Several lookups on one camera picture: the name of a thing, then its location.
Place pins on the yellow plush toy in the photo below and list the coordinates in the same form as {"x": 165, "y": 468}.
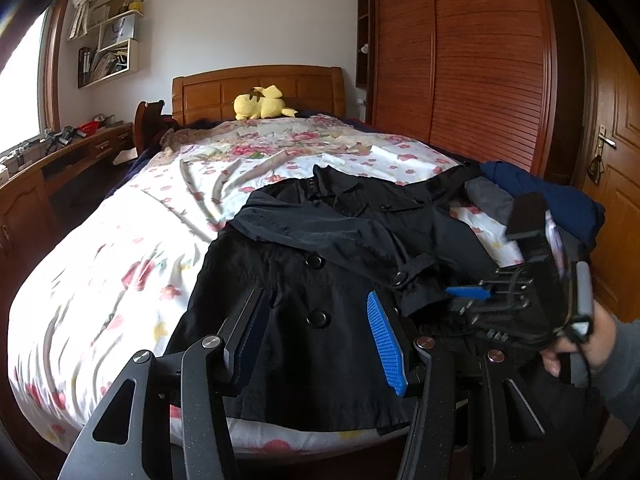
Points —
{"x": 260, "y": 105}

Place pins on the person's right hand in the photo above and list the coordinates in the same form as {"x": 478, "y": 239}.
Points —
{"x": 602, "y": 335}

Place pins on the beige floral blanket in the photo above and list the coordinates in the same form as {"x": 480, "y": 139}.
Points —
{"x": 210, "y": 135}

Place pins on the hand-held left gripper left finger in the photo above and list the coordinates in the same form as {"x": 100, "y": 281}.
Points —
{"x": 251, "y": 332}

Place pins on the window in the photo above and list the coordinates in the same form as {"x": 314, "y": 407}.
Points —
{"x": 25, "y": 90}

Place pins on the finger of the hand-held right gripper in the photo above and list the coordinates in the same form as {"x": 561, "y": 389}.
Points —
{"x": 465, "y": 291}
{"x": 465, "y": 309}

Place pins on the red item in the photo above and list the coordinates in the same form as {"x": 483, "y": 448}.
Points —
{"x": 89, "y": 127}

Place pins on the person's right forearm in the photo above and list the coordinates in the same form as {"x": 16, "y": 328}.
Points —
{"x": 620, "y": 375}

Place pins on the wooden bed headboard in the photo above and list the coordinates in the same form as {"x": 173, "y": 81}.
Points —
{"x": 210, "y": 92}

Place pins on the wooden door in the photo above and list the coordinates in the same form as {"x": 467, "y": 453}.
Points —
{"x": 620, "y": 200}

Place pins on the white wall shelf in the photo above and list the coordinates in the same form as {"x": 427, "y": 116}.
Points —
{"x": 117, "y": 60}

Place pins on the floral bed sheet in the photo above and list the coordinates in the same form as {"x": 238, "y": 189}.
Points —
{"x": 125, "y": 240}

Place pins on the grey garment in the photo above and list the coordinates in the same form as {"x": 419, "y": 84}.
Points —
{"x": 492, "y": 200}

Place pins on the navy blue garment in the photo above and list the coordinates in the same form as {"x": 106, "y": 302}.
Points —
{"x": 560, "y": 195}

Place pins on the wooden desk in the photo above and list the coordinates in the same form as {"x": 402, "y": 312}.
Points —
{"x": 30, "y": 195}

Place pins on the black coat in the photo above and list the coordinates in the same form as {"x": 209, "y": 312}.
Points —
{"x": 300, "y": 240}

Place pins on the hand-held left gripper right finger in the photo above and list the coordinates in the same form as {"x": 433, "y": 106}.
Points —
{"x": 387, "y": 340}

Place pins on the wooden slatted wardrobe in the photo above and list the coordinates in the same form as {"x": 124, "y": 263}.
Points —
{"x": 475, "y": 60}

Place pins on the dark wooden side shelf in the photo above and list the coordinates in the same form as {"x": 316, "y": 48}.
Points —
{"x": 362, "y": 20}

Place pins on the wooden chair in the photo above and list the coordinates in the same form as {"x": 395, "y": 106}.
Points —
{"x": 147, "y": 125}

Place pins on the white hanging bag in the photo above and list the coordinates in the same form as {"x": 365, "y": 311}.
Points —
{"x": 87, "y": 0}

